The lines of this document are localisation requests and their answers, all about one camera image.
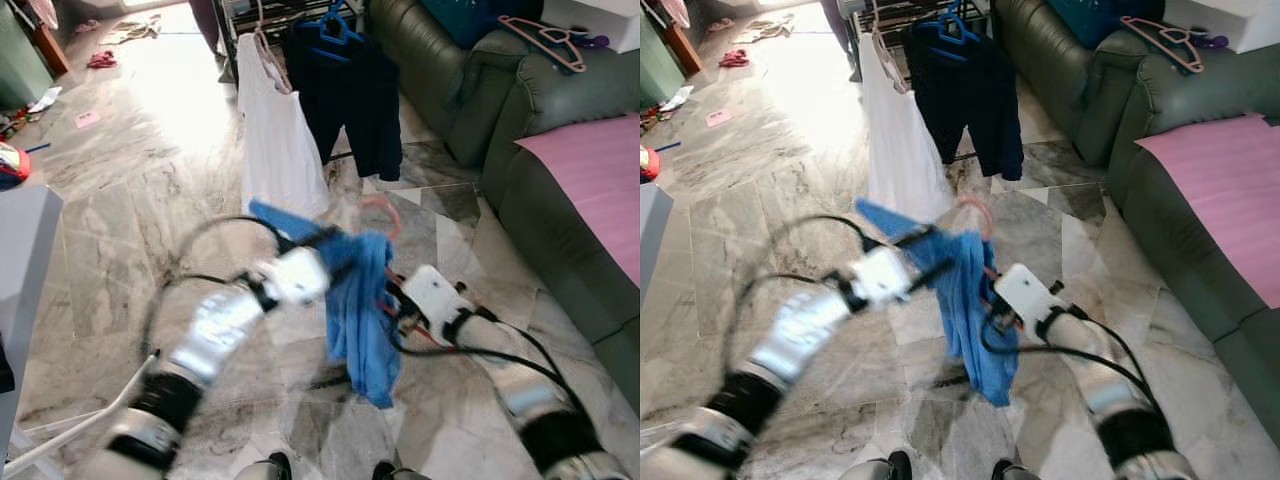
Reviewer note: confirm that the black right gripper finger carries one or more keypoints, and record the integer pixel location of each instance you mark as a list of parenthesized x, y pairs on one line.
[(922, 239), (340, 272), (936, 271), (315, 239)]

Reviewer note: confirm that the pink plastic hanger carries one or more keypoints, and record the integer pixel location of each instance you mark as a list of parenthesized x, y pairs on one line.
[(396, 214), (1162, 42), (890, 61), (540, 42), (272, 62), (989, 212)]

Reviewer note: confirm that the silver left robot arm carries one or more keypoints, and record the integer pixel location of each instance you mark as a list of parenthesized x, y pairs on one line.
[(800, 335), (215, 330)]

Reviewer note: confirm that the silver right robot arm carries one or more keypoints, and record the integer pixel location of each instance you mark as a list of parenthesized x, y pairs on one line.
[(1105, 385), (520, 385)]

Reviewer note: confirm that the blue plastic hanger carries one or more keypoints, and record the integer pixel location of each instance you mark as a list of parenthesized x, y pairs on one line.
[(333, 22), (950, 22)]

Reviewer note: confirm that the navy blue garment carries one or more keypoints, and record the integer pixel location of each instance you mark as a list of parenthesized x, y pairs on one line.
[(350, 100), (970, 100)]

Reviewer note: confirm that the left robot leg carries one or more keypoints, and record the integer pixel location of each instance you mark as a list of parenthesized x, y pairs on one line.
[(875, 467), (262, 468)]

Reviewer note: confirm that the pink mat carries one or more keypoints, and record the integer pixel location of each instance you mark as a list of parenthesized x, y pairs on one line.
[(590, 190), (1220, 200)]

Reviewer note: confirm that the black metal drying rack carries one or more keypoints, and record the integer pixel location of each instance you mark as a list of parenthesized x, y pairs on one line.
[(905, 12), (300, 12)]

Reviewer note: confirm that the dark green sofa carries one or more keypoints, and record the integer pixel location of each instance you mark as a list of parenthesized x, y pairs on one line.
[(1130, 110), (500, 100)]

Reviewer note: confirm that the pink paper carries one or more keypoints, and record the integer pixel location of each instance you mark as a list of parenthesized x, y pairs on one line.
[(718, 118), (88, 119)]

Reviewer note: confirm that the small red floor item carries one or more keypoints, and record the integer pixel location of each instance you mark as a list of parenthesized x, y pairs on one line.
[(102, 59), (734, 58)]

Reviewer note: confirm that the light blue folding table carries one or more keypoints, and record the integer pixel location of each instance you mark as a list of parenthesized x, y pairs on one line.
[(652, 240), (25, 280)]

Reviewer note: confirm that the beige floor cloth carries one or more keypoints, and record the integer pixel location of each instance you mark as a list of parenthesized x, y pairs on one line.
[(760, 28), (130, 30)]

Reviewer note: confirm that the white paper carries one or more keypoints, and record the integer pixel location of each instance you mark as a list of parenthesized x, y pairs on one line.
[(676, 98), (46, 100)]

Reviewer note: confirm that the pink hanging cloth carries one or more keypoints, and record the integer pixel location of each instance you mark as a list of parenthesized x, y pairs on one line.
[(42, 14), (677, 13)]

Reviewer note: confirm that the purple cloth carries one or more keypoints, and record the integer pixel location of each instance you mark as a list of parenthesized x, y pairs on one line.
[(592, 42), (1212, 42)]

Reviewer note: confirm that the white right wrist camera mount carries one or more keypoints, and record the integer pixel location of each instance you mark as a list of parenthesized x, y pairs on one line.
[(435, 295), (1025, 293)]

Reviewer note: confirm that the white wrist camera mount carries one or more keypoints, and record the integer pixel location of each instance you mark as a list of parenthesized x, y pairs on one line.
[(885, 275), (1025, 293), (435, 295), (298, 278)]

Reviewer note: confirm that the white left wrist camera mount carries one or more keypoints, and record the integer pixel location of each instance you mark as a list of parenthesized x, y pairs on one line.
[(885, 275), (298, 278)]

